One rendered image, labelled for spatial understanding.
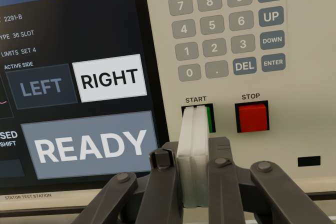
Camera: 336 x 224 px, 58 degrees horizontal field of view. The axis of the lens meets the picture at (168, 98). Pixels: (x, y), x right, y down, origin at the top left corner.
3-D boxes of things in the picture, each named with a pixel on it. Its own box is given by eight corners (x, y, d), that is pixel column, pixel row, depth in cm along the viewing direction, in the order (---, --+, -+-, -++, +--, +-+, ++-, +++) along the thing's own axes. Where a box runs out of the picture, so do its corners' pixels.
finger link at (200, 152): (191, 155, 14) (207, 154, 14) (195, 105, 21) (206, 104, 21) (199, 209, 15) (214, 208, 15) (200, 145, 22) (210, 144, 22)
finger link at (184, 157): (199, 209, 15) (184, 210, 15) (200, 145, 22) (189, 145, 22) (191, 155, 14) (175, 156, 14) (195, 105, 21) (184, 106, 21)
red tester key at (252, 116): (267, 131, 21) (266, 106, 21) (241, 133, 21) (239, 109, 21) (264, 125, 22) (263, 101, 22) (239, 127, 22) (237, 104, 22)
